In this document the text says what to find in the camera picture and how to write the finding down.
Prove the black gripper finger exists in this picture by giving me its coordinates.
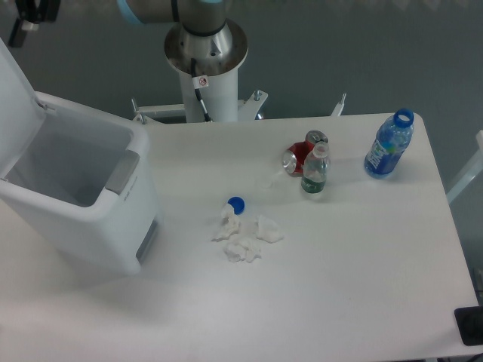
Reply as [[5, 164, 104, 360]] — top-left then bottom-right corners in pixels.
[[8, 0, 60, 48]]

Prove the white trash can lid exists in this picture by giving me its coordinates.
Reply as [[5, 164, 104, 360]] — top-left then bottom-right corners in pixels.
[[1, 43, 45, 176]]

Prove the white trash can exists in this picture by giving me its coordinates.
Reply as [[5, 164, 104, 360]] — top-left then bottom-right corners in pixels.
[[1, 93, 160, 275]]

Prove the blue bottle cap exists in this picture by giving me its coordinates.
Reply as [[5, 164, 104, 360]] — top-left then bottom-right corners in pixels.
[[227, 196, 245, 215]]

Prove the crushed red soda can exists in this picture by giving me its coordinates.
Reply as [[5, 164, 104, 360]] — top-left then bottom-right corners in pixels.
[[281, 130, 328, 177]]

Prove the crumpled white tissue left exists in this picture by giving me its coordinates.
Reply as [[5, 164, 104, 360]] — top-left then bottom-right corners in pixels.
[[212, 204, 240, 242]]

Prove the crumpled white tissue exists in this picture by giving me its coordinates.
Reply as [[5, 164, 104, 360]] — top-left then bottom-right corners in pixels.
[[255, 215, 284, 244], [223, 237, 261, 263], [212, 204, 240, 242]]

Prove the crumpled white tissue bottom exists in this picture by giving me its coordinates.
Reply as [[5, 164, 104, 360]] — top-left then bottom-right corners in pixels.
[[223, 237, 261, 263]]

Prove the crumpled white tissue right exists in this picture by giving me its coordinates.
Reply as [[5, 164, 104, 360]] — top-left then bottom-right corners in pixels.
[[255, 215, 284, 244]]

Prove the clear green-label bottle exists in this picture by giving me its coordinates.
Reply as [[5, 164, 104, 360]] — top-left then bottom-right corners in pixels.
[[301, 141, 330, 194]]

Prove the blue drink bottle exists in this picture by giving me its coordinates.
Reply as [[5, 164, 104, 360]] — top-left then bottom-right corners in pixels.
[[364, 108, 414, 179]]

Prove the black device at edge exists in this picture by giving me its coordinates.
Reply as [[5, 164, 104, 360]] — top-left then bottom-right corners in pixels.
[[454, 306, 482, 346]]

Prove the black cable on pedestal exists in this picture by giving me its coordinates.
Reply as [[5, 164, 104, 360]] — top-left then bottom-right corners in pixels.
[[189, 57, 214, 124]]

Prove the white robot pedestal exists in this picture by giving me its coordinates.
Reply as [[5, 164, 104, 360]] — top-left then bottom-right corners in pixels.
[[131, 69, 269, 124]]

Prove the white table bracket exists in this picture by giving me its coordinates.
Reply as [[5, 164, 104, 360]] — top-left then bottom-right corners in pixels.
[[331, 93, 346, 117]]

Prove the white frame at right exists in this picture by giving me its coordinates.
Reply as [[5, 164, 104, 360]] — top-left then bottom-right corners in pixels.
[[446, 130, 482, 204]]

